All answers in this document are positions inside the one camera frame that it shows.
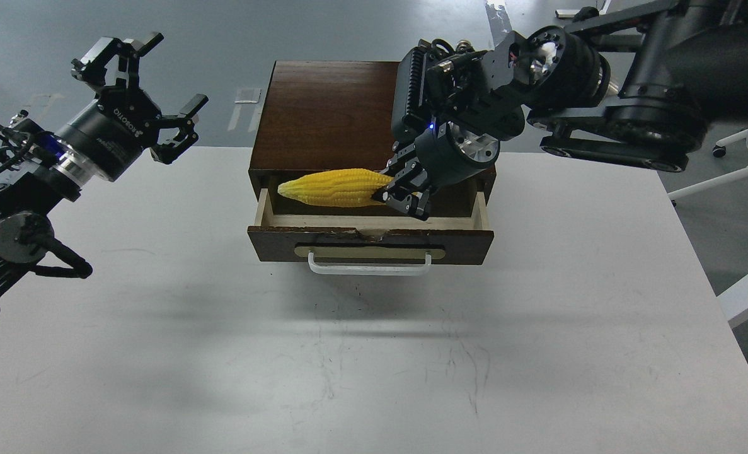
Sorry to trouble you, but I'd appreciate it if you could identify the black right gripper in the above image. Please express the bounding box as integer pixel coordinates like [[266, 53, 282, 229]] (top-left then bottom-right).
[[371, 38, 526, 221]]

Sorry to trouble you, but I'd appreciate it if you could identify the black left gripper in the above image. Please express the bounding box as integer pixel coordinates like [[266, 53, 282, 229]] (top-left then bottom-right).
[[55, 32, 209, 183]]

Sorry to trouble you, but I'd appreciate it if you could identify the yellow corn cob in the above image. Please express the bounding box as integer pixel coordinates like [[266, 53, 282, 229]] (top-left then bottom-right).
[[277, 168, 392, 209]]

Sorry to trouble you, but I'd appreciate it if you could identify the wooden drawer with white handle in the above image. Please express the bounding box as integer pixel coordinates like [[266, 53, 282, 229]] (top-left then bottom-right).
[[248, 179, 494, 265]]

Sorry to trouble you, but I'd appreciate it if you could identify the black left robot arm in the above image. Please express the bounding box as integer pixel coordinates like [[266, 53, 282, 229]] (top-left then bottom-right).
[[0, 32, 209, 297]]

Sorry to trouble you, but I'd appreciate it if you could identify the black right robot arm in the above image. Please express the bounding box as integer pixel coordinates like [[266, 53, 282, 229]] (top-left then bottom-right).
[[371, 1, 748, 221]]

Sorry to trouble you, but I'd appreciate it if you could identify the dark wooden drawer cabinet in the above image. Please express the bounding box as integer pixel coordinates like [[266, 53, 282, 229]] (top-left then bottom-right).
[[249, 61, 497, 190]]

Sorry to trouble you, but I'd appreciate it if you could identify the white office chair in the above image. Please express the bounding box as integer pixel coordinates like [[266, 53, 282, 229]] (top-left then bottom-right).
[[667, 126, 748, 207]]

